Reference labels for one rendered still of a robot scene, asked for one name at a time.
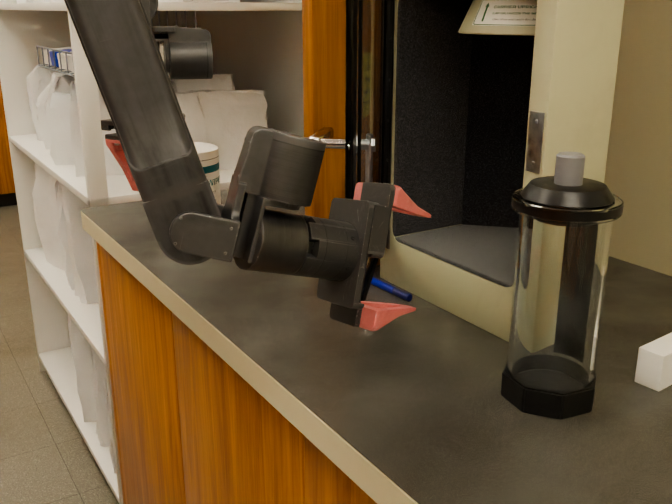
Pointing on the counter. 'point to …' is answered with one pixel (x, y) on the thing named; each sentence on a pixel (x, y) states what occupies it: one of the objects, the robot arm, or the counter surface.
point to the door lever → (328, 138)
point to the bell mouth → (500, 17)
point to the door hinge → (389, 97)
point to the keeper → (535, 141)
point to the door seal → (361, 118)
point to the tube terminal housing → (461, 304)
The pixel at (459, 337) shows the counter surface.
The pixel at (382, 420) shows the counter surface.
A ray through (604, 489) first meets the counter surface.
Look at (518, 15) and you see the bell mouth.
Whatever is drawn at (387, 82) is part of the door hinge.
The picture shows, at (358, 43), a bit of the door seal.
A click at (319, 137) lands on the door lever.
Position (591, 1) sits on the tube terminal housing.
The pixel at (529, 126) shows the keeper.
